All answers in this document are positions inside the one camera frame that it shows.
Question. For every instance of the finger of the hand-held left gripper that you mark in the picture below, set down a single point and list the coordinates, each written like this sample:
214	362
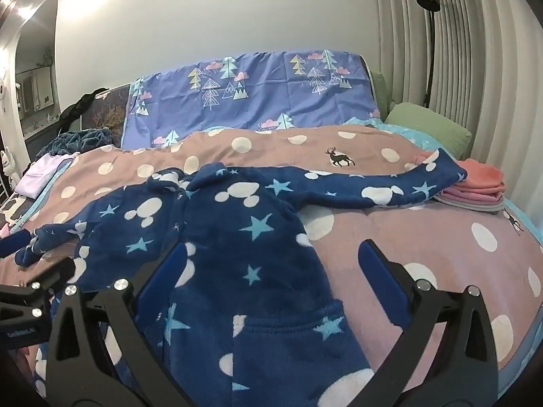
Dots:
57	273
16	243

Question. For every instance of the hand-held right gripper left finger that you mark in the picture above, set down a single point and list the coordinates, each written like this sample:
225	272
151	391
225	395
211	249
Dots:
169	272

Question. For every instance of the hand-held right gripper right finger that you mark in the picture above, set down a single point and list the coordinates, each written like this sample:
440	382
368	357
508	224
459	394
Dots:
374	263

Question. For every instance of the navy star print fleece garment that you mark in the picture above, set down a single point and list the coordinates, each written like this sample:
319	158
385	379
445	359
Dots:
263	263

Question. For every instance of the black and white printed cloth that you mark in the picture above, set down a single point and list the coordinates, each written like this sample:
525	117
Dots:
15	212

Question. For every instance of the pink polka dot blanket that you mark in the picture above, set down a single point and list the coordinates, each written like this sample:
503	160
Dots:
424	258

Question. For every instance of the lilac cloth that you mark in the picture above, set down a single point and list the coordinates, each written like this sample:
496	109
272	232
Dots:
44	176

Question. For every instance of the dark cabinet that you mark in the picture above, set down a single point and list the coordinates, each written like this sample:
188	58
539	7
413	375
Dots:
42	135

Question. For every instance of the folded grey garment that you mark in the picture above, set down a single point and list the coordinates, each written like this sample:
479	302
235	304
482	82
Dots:
475	208

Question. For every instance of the folded light pink garment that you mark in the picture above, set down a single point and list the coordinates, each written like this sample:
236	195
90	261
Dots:
471	197

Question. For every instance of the dark teal fleece blanket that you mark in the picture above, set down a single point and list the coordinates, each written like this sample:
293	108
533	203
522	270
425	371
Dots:
80	140

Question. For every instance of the folded coral pink garment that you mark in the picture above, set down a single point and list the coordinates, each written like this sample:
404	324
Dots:
481	176

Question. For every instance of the green pillow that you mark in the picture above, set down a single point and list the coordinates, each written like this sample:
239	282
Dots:
428	129

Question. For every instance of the dark tree print headboard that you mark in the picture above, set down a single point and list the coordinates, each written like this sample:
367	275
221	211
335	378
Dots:
108	114

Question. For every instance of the purple tree print sheet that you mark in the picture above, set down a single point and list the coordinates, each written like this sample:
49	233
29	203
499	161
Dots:
254	93

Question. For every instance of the white pleated curtain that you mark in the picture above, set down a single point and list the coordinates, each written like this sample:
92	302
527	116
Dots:
488	72

